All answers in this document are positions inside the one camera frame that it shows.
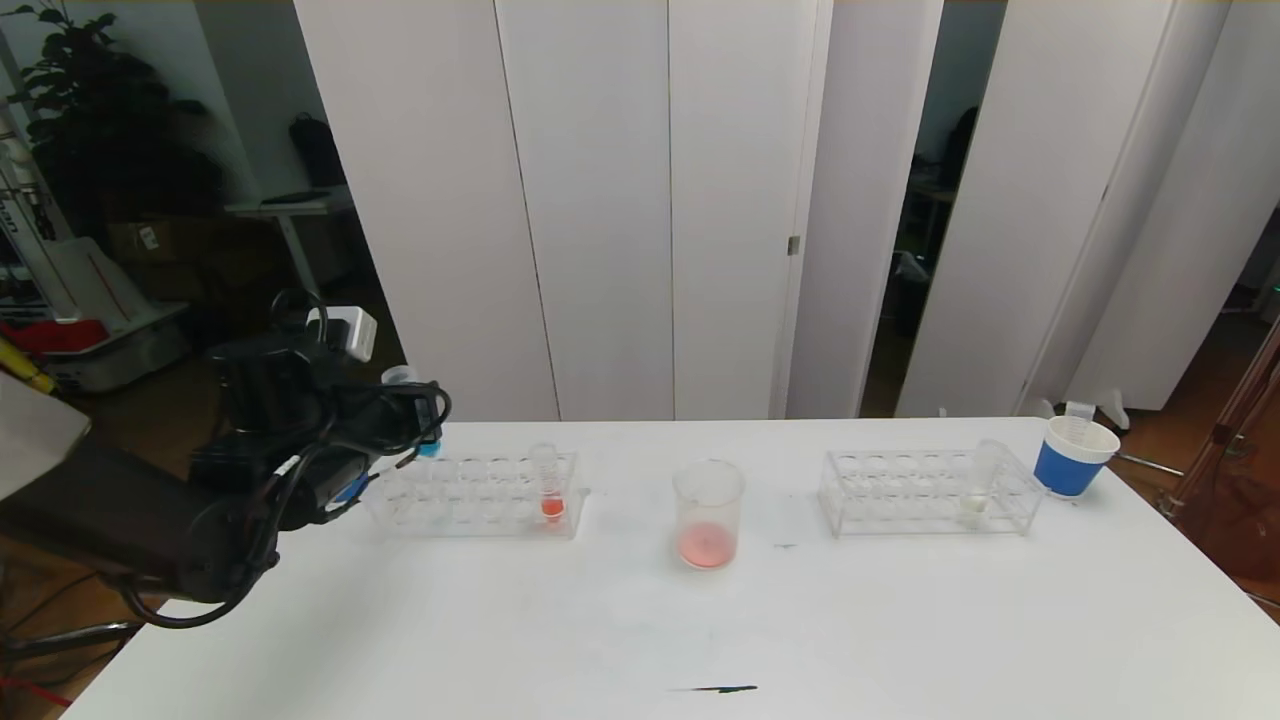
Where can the white pole with lettering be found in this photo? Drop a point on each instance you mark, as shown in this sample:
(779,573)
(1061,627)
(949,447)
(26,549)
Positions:
(25,190)

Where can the white machine base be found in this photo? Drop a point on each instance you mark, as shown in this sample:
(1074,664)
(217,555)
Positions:
(120,348)

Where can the yellow tool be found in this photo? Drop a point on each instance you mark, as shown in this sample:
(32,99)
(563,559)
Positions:
(30,373)

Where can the grey metal leg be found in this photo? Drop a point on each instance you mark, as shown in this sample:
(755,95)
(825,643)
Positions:
(80,640)

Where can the white desk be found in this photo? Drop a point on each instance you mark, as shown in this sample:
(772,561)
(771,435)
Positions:
(300,205)

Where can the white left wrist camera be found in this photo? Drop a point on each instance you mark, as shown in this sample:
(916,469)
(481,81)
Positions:
(345,333)

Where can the brown cardboard box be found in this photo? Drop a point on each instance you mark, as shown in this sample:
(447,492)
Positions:
(148,238)

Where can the dark green potted plant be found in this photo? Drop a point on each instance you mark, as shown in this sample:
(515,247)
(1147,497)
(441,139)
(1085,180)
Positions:
(100,110)

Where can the clear glass beaker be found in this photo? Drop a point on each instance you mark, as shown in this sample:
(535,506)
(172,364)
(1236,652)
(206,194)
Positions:
(708,540)

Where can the thin metal rod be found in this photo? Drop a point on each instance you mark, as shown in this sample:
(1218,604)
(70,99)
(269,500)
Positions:
(1150,466)

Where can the test tube with red pigment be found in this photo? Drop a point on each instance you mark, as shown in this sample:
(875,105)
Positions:
(551,507)
(1080,412)

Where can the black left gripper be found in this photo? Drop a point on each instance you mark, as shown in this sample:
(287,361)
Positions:
(428,408)

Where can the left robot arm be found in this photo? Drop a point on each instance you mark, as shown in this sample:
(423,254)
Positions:
(150,530)

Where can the test tube pale yellow pigment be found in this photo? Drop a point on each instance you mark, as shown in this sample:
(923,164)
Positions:
(973,508)

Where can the black backpack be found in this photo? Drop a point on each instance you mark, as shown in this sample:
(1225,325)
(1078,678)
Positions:
(316,148)

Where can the clear acrylic test tube rack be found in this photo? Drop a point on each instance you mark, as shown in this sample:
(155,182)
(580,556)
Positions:
(920,500)
(490,500)

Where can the test tube with blue pigment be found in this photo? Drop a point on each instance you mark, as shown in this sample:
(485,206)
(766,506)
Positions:
(431,449)

